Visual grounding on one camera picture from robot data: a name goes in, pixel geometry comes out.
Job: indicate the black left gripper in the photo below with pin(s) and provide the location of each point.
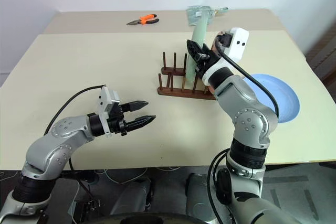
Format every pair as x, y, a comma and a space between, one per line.
115, 123

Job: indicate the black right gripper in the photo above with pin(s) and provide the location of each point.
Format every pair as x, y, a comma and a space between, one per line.
206, 61

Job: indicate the green plate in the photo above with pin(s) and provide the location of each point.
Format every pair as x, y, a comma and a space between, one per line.
199, 32

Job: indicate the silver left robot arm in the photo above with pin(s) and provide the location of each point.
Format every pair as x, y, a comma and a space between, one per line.
65, 129

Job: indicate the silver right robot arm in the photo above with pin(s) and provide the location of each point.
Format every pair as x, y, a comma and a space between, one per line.
249, 119

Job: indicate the wooden dish rack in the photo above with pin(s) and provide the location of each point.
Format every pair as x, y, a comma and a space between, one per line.
183, 93

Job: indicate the clear plastic bag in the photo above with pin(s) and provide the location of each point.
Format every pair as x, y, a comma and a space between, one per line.
194, 14

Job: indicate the silver left robot leg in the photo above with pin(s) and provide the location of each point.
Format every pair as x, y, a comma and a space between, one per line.
134, 195

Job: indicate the silver robot leg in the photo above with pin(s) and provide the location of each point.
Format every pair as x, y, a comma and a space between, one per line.
134, 195
198, 195

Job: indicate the blue plate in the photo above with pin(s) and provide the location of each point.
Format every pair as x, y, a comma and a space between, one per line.
283, 98

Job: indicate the silver right robot leg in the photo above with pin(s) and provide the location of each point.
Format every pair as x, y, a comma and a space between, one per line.
198, 195

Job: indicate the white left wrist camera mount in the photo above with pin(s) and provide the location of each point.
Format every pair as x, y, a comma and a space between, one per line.
103, 100

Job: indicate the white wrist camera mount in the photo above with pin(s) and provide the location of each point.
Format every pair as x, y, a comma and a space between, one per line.
237, 37
103, 100

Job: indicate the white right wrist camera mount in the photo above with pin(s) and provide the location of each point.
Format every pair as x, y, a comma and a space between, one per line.
237, 37

